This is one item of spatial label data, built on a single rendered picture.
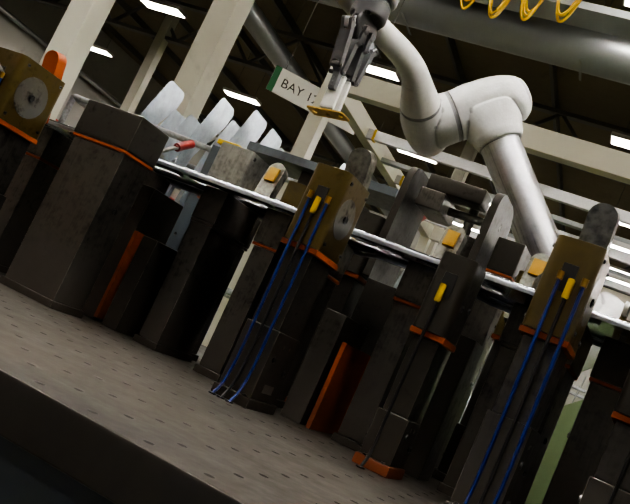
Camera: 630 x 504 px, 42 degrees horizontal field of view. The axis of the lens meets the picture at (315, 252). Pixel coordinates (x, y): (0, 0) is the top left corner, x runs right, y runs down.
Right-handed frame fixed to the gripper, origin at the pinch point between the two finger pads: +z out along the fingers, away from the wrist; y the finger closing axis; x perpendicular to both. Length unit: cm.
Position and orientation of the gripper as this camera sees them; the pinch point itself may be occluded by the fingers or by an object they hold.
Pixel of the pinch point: (335, 94)
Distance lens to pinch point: 159.8
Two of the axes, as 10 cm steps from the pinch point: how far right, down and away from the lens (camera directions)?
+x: 8.2, 2.5, -5.2
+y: -4.4, -3.1, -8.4
